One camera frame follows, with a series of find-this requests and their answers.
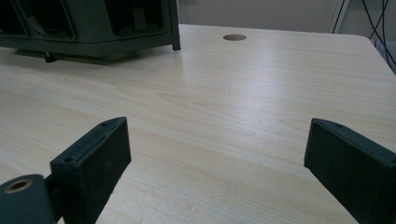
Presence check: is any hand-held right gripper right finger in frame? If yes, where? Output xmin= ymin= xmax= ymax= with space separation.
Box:
xmin=304 ymin=118 xmax=396 ymax=224

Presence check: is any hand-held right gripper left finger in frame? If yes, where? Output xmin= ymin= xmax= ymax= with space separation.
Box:
xmin=49 ymin=116 xmax=133 ymax=224

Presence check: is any dark green plastic rack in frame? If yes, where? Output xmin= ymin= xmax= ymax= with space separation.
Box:
xmin=0 ymin=0 xmax=182 ymax=65

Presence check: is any white metal stand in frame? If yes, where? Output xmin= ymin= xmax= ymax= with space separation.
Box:
xmin=328 ymin=0 xmax=352 ymax=35

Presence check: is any black cable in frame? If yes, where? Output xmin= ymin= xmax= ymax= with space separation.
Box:
xmin=361 ymin=0 xmax=396 ymax=76

